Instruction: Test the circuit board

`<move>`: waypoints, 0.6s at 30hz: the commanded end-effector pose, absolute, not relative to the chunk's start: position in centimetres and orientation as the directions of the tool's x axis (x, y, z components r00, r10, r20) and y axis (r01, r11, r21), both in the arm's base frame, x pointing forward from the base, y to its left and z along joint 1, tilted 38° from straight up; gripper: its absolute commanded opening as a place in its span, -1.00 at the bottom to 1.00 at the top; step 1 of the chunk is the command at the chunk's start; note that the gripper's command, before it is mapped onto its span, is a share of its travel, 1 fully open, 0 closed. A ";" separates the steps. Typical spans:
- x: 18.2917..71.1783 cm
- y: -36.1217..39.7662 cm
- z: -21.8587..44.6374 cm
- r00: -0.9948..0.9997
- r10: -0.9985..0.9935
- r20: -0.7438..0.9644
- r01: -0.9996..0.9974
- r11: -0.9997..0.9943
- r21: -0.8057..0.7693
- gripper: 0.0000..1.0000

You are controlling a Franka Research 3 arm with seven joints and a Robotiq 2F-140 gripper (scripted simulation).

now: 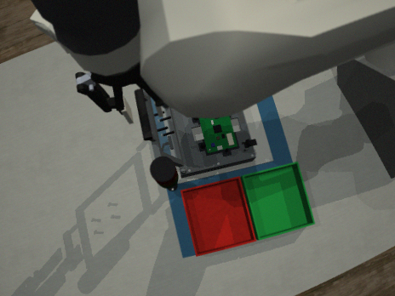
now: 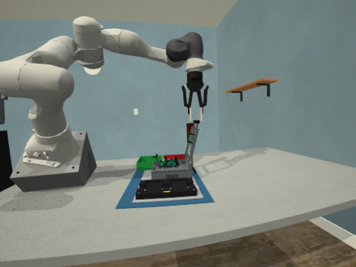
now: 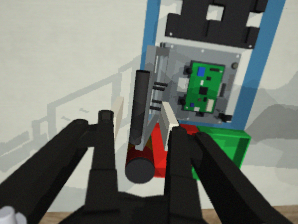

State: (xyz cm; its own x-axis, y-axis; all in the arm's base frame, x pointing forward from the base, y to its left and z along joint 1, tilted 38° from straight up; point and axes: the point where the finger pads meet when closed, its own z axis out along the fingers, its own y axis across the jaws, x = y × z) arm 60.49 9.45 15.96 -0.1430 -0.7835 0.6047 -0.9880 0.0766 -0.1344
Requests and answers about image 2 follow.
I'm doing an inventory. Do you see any green open-top bin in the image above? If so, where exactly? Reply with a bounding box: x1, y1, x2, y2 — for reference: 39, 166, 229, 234
137, 155, 163, 170

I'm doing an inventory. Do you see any red open-top bin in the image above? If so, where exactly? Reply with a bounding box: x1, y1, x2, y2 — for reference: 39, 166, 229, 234
163, 154, 185, 160

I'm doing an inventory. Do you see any green circuit board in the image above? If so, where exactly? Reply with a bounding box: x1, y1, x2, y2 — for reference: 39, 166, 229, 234
160, 158, 176, 166

